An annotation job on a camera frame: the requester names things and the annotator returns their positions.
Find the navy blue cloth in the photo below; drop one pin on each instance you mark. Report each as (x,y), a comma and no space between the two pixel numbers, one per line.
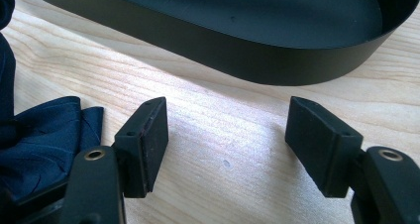
(39,141)

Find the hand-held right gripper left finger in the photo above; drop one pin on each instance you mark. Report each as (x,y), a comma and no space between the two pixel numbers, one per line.
(145,151)

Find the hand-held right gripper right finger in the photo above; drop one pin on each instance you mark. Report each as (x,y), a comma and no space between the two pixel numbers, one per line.
(317,144)

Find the black oval metal tray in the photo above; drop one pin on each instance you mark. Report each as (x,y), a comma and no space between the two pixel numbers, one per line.
(251,29)

